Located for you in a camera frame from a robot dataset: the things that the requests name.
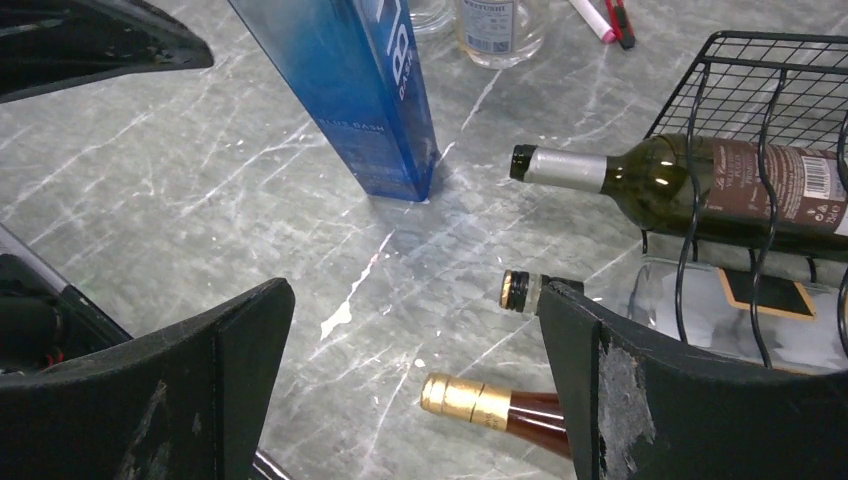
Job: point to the black wire wine rack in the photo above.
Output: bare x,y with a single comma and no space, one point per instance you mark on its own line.
763,119

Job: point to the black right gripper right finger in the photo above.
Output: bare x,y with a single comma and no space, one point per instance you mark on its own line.
640,405

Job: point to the gold capped amber wine bottle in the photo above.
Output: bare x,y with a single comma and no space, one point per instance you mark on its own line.
535,417

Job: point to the silver necked green wine bottle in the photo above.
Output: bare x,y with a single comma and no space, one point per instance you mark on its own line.
724,190

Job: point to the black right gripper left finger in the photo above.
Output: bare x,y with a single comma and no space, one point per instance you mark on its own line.
188,401

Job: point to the black gold capped clear bottle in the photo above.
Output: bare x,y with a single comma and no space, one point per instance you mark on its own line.
797,322

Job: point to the white marker pen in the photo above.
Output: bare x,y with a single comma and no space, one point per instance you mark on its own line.
596,22

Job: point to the red utility knife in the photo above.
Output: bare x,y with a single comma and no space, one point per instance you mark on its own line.
621,24

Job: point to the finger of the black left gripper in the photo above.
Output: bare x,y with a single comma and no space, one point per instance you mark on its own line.
48,46

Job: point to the blue labelled clear bottle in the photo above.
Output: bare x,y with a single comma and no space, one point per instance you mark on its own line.
355,68

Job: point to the silver capped clear bottle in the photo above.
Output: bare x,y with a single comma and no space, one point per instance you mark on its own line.
431,16

